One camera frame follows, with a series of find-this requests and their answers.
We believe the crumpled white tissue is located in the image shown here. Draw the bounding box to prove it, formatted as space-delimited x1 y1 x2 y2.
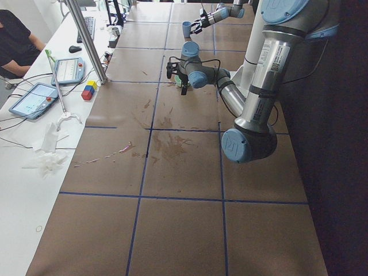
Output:
21 122 69 179

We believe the long reacher grabber stick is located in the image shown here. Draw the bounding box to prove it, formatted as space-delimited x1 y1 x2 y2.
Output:
45 49 82 132

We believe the green bowl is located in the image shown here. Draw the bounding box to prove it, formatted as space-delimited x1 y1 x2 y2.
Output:
174 75 191 87

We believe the aluminium frame post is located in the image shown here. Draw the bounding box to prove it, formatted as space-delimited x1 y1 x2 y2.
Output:
65 0 108 85

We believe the person in black shirt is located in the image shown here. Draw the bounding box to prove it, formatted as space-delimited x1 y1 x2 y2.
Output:
1 9 45 79

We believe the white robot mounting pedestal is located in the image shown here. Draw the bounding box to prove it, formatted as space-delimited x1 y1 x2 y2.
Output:
231 0 266 97

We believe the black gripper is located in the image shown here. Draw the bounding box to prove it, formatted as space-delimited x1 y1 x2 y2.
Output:
177 69 189 95
190 16 211 35

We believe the black keyboard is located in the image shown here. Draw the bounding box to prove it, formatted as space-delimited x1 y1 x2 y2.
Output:
76 16 95 43

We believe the teach pendant tablet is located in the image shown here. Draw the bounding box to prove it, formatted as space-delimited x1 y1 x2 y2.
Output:
9 83 59 120
55 57 85 86

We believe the small metal cup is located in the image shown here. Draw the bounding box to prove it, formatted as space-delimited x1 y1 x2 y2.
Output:
111 26 122 37

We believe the far teach pendant tablet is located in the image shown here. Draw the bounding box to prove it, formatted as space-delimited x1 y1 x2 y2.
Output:
55 57 85 86

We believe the black computer mouse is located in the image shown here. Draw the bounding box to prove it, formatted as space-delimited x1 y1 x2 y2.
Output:
68 45 82 53

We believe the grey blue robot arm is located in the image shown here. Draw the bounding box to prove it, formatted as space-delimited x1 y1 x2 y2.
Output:
166 1 341 163
189 0 245 35

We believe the near teach pendant tablet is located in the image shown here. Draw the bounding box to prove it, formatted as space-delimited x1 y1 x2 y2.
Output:
9 83 59 120

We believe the blue plastic cup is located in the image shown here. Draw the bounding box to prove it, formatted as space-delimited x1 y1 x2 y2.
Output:
182 21 191 39

